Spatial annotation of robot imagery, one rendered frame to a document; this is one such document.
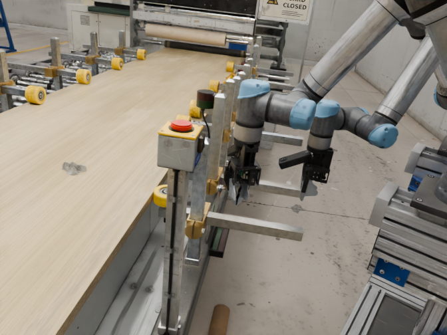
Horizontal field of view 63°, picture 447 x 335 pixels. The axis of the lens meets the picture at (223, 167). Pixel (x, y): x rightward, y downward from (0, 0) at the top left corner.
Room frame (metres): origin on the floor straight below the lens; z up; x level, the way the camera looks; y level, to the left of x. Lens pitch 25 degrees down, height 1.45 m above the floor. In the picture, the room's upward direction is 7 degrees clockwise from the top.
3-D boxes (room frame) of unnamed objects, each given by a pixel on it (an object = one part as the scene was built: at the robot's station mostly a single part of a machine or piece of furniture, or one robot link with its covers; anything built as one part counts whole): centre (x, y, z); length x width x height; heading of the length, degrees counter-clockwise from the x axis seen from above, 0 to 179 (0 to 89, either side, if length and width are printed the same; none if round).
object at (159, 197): (0.95, 0.16, 0.85); 0.08 x 0.08 x 0.11
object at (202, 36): (3.79, 0.32, 1.05); 1.43 x 0.12 x 0.12; 84
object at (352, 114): (1.18, -0.41, 1.12); 0.11 x 0.11 x 0.08; 24
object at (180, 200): (0.64, 0.09, 0.93); 0.05 x 0.05 x 0.45; 84
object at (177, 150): (0.64, 0.09, 1.18); 0.07 x 0.07 x 0.08; 84
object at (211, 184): (1.17, 0.04, 0.85); 0.14 x 0.06 x 0.05; 174
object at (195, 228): (0.92, 0.06, 0.84); 0.14 x 0.06 x 0.05; 174
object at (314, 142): (1.15, -0.31, 1.05); 0.08 x 0.08 x 0.05
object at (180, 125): (0.64, 0.09, 1.22); 0.04 x 0.04 x 0.02
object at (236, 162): (0.91, -0.06, 1.05); 0.09 x 0.08 x 0.12; 14
